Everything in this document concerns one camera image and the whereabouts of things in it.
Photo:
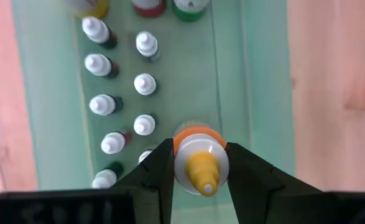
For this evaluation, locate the large red food coloring bottle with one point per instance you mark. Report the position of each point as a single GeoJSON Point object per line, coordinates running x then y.
{"type": "Point", "coordinates": [149, 7]}

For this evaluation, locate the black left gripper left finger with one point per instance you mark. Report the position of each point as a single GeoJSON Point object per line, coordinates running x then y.
{"type": "Point", "coordinates": [107, 208]}

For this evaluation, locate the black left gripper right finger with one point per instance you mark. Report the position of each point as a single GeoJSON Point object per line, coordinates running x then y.
{"type": "Point", "coordinates": [294, 208]}

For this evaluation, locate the translucent teal plastic tray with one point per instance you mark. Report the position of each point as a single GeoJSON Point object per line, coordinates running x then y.
{"type": "Point", "coordinates": [194, 77]}

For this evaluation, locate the large yellow food coloring bottle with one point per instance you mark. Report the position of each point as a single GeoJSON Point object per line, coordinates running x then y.
{"type": "Point", "coordinates": [92, 7]}
{"type": "Point", "coordinates": [201, 155]}

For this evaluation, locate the large green food coloring bottle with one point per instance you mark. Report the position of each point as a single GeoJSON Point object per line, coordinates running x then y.
{"type": "Point", "coordinates": [190, 9]}

